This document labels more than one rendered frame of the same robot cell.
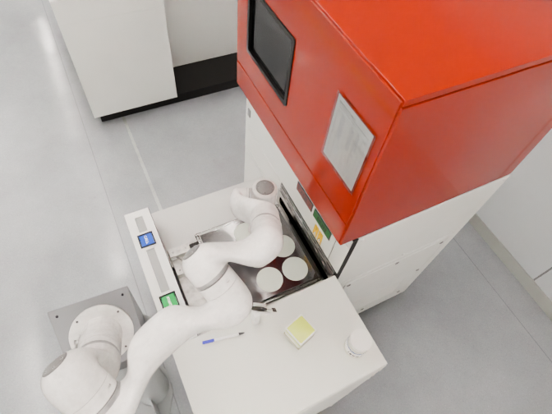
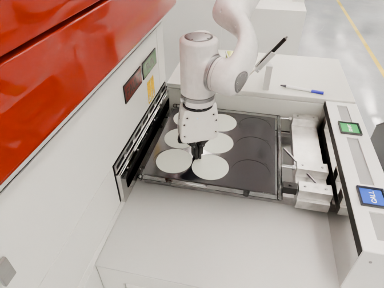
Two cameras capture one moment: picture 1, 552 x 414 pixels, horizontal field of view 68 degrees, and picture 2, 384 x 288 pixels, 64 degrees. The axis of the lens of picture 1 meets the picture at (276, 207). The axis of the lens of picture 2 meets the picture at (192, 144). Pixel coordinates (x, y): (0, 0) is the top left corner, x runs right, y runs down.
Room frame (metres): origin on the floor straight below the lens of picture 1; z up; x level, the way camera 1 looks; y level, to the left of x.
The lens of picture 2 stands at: (1.27, 0.50, 1.46)
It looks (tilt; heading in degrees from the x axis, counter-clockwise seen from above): 38 degrees down; 226
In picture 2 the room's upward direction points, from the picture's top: straight up
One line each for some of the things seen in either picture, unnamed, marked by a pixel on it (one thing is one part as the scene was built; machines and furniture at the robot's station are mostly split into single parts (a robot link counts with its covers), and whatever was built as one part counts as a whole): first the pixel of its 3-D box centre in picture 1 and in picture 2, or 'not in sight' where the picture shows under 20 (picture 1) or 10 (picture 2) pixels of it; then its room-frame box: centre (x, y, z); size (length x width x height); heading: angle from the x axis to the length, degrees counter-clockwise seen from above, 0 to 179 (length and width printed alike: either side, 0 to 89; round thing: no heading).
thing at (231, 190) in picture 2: (237, 220); (207, 186); (0.87, 0.14, 0.90); 0.37 x 0.01 x 0.01; 124
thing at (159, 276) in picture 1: (160, 278); (350, 178); (0.57, 0.38, 0.89); 0.55 x 0.09 x 0.14; 34
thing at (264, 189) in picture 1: (262, 198); (200, 66); (0.81, 0.05, 1.17); 0.09 x 0.08 x 0.13; 97
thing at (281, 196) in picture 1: (302, 234); (148, 138); (0.85, -0.12, 0.89); 0.44 x 0.02 x 0.10; 34
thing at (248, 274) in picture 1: (257, 255); (216, 143); (0.72, 0.04, 0.90); 0.34 x 0.34 x 0.01; 34
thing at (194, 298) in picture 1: (194, 290); (306, 159); (0.56, 0.25, 0.87); 0.36 x 0.08 x 0.03; 34
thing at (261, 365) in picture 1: (278, 361); (256, 87); (0.34, -0.09, 0.89); 0.62 x 0.35 x 0.14; 124
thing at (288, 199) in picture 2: not in sight; (231, 189); (0.79, 0.16, 0.84); 0.50 x 0.02 x 0.03; 124
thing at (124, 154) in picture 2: (305, 226); (144, 119); (0.85, -0.13, 0.96); 0.44 x 0.01 x 0.02; 34
